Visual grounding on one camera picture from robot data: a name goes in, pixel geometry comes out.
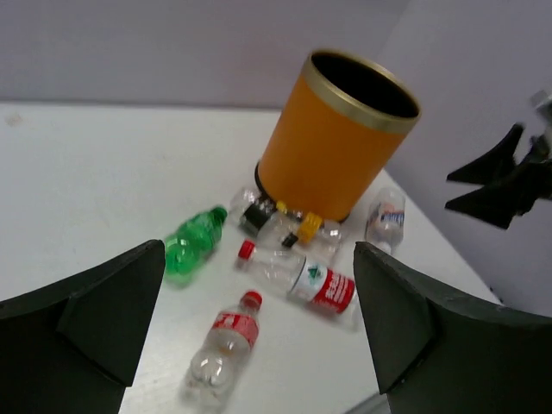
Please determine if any blue label clear bottle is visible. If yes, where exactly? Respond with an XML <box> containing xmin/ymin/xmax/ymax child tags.
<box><xmin>365</xmin><ymin>187</ymin><xmax>405</xmax><ymax>254</ymax></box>

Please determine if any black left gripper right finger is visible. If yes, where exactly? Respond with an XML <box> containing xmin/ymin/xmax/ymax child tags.
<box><xmin>354</xmin><ymin>242</ymin><xmax>551</xmax><ymax>413</ymax></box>

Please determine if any black label clear bottle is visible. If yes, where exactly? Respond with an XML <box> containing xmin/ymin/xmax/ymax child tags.
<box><xmin>229</xmin><ymin>187</ymin><xmax>284</xmax><ymax>238</ymax></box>

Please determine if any red label cola bottle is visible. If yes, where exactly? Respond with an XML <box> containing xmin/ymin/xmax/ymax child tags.
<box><xmin>182</xmin><ymin>290</ymin><xmax>262</xmax><ymax>413</ymax></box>

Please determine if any large red label water bottle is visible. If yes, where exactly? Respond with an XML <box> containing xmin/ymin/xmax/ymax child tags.
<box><xmin>236</xmin><ymin>240</ymin><xmax>361</xmax><ymax>331</ymax></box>

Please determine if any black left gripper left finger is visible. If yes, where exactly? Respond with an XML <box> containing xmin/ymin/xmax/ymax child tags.
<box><xmin>1</xmin><ymin>240</ymin><xmax>165</xmax><ymax>413</ymax></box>

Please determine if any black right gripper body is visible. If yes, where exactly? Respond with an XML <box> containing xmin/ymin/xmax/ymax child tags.
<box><xmin>508</xmin><ymin>129</ymin><xmax>551</xmax><ymax>216</ymax></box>

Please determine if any small black bottle cap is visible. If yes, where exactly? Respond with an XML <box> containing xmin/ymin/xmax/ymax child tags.
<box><xmin>281</xmin><ymin>232</ymin><xmax>298</xmax><ymax>248</ymax></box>

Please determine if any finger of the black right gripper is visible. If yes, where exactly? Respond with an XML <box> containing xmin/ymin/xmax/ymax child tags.
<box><xmin>447</xmin><ymin>123</ymin><xmax>524</xmax><ymax>185</ymax></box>
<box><xmin>445</xmin><ymin>187</ymin><xmax>517</xmax><ymax>229</ymax></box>

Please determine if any orange bin with gold rim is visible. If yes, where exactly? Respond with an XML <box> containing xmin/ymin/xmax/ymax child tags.
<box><xmin>255</xmin><ymin>49</ymin><xmax>422</xmax><ymax>222</ymax></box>

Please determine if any yellow cap clear bottle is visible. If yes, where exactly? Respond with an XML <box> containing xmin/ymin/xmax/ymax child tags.
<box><xmin>276</xmin><ymin>201</ymin><xmax>344</xmax><ymax>264</ymax></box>

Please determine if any green plastic bottle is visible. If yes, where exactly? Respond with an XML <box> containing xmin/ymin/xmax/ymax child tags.
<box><xmin>164</xmin><ymin>205</ymin><xmax>228</xmax><ymax>286</ymax></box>

